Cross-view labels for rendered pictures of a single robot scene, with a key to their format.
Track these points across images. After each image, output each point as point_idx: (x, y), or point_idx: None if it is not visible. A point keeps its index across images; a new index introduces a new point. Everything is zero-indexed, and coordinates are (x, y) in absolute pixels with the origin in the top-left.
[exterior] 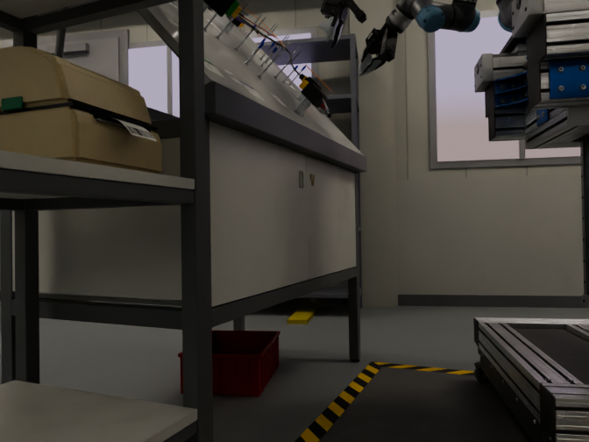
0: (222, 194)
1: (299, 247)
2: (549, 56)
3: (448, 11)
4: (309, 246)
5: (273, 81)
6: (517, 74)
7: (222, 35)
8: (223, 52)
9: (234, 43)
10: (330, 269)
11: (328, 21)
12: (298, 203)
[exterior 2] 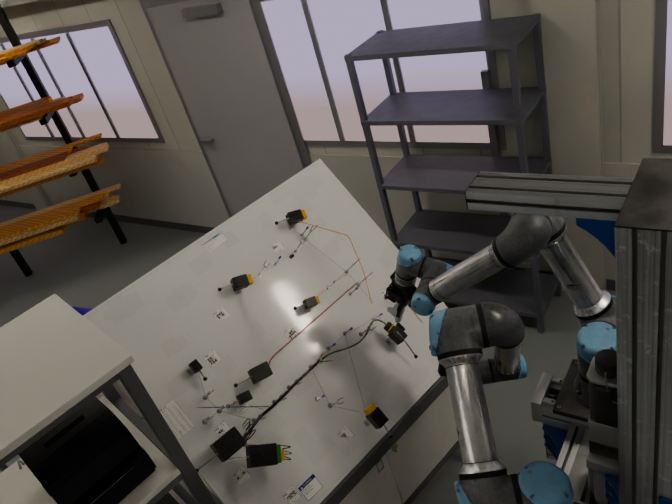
0: None
1: (387, 501)
2: None
3: (485, 381)
4: (401, 485)
5: (353, 361)
6: (554, 443)
7: (298, 349)
8: (292, 425)
9: (313, 334)
10: (434, 464)
11: (394, 308)
12: (380, 481)
